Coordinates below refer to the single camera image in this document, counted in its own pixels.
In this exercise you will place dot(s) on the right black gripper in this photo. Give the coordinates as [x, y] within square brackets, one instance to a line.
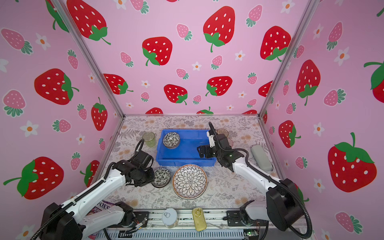
[201, 150]

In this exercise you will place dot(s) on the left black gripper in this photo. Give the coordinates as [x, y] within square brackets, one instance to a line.
[152, 176]

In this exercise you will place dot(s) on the green leaf patterned bowl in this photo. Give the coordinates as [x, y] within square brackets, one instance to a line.
[171, 140]

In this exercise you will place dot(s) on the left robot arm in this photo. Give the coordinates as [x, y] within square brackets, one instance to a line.
[72, 220]

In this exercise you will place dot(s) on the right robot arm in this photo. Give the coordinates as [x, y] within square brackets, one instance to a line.
[283, 207]

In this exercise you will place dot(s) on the blue plastic bin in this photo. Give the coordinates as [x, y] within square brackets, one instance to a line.
[186, 152]

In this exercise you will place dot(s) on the amber glass cup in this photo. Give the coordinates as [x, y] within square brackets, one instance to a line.
[223, 131]

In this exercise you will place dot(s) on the dark dotted bowl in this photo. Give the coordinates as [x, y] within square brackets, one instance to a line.
[162, 177]

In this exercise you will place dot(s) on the green glass cup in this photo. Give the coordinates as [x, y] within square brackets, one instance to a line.
[150, 139]

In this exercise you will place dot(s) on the grey oblong case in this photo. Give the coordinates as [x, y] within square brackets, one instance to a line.
[261, 158]

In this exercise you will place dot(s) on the large floral patterned plate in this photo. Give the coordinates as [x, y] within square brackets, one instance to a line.
[189, 182]

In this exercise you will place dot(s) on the pink snack packet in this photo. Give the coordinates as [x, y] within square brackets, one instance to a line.
[101, 206]

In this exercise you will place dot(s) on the white round can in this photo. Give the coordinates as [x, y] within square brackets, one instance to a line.
[170, 218]

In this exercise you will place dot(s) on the yellow oval tin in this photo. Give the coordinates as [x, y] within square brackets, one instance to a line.
[199, 219]

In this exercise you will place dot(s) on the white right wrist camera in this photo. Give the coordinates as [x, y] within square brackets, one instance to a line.
[211, 140]

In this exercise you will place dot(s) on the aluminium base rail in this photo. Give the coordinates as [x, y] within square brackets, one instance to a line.
[220, 226]

